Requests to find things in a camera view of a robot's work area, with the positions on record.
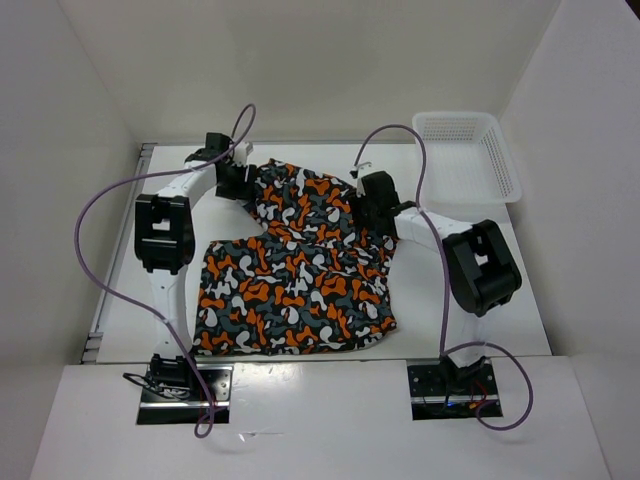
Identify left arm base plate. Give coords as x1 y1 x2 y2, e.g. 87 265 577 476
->
123 364 234 426

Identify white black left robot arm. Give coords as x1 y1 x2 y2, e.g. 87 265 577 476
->
134 133 256 400

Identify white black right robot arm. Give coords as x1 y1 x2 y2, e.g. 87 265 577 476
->
349 168 522 393

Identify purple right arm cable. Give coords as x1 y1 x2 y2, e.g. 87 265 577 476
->
353 124 534 431

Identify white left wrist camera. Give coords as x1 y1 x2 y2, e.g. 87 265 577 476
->
231 141 253 167

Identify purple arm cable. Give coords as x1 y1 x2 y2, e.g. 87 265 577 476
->
353 124 534 431
73 103 257 440

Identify orange camouflage shorts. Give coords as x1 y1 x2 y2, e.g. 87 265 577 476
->
192 159 398 356

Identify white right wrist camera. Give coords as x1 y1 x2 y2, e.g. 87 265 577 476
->
349 161 372 180

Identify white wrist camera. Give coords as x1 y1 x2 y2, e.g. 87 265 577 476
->
231 141 253 167
349 161 372 180

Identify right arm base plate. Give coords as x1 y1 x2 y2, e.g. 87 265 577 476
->
407 357 503 421

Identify white plastic basket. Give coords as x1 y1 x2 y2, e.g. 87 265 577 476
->
412 111 522 205

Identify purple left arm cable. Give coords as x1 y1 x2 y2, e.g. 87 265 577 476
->
73 103 257 440

